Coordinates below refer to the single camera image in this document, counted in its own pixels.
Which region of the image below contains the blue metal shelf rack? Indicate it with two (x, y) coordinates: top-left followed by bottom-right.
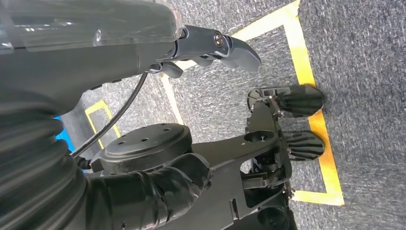
(54, 115), (77, 153)

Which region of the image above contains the black robot leg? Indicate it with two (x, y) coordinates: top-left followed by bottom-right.
(90, 101), (297, 230)

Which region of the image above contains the black ribbed robot foot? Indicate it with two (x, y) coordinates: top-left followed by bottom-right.
(284, 131), (326, 161)
(247, 84), (325, 119)

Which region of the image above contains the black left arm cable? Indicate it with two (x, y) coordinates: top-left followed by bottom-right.
(70, 72), (150, 159)

